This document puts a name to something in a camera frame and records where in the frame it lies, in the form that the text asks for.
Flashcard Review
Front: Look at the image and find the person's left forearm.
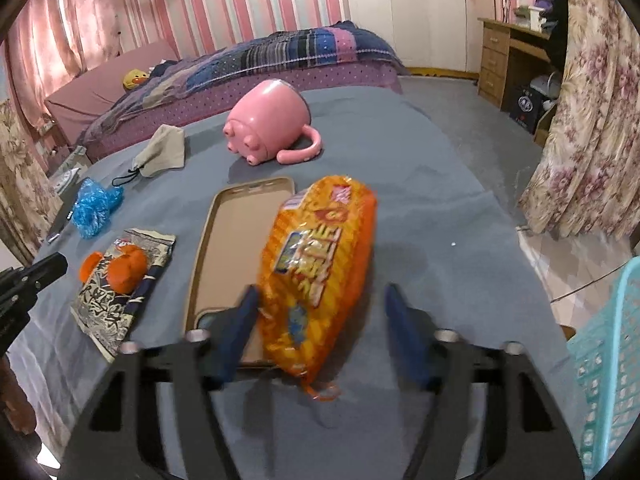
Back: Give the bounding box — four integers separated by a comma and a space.
0, 355, 38, 461

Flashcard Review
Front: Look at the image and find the pink pig mug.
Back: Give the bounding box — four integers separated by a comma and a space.
222, 79, 324, 167

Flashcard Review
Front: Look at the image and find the black box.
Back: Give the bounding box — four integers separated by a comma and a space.
510, 82, 546, 133

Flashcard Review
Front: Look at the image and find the blue plastic bag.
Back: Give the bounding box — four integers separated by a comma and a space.
71, 177, 123, 240

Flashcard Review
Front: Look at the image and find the blue floral curtain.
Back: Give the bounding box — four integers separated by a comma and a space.
517, 0, 640, 241
0, 97, 66, 266

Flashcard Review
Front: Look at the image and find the white wardrobe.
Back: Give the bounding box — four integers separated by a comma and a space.
345, 0, 498, 73

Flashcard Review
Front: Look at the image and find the wooden desk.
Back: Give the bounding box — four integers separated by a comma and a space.
477, 16, 556, 111

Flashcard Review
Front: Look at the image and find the teal plastic basket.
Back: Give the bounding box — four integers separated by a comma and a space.
566, 255, 640, 480

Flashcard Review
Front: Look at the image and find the pink window curtain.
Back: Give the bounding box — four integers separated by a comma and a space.
5, 0, 126, 131

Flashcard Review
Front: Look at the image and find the blue grey tablecloth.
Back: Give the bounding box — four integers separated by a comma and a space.
7, 85, 591, 480

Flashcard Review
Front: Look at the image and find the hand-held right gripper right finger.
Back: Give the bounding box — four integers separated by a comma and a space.
384, 284, 586, 480

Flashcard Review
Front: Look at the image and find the black white snack packet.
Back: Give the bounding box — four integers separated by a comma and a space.
70, 227, 177, 363

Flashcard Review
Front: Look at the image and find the bed with striped quilt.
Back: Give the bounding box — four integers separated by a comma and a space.
80, 20, 411, 163

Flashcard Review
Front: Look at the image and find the dark hanging cloth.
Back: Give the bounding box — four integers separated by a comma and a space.
542, 0, 571, 68

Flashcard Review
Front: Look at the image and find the pink covered headboard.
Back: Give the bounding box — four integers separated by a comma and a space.
44, 40, 181, 146

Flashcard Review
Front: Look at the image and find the beige face mask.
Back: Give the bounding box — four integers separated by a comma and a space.
112, 124, 187, 188

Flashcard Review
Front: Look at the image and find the white round fan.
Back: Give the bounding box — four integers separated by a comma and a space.
530, 72, 561, 101

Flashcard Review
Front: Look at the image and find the large tangerine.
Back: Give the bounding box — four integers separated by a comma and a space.
109, 245, 151, 295

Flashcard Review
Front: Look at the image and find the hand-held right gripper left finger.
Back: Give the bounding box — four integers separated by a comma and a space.
57, 285, 261, 480

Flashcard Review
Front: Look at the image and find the white printer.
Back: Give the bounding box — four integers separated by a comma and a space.
515, 2, 548, 28

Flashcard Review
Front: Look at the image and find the small tangerine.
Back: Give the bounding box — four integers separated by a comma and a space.
80, 251, 107, 283

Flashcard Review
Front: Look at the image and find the striped patchwork quilt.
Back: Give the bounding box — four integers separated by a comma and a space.
82, 20, 408, 136

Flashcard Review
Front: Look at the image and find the black smartphone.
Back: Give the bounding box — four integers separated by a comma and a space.
46, 195, 81, 243

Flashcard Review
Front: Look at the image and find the brown phone case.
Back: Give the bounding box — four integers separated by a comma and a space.
182, 176, 296, 368

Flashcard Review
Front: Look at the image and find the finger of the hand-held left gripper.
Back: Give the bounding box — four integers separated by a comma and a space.
0, 252, 69, 321

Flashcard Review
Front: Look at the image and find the orange snack packet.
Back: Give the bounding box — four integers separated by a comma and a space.
256, 175, 378, 403

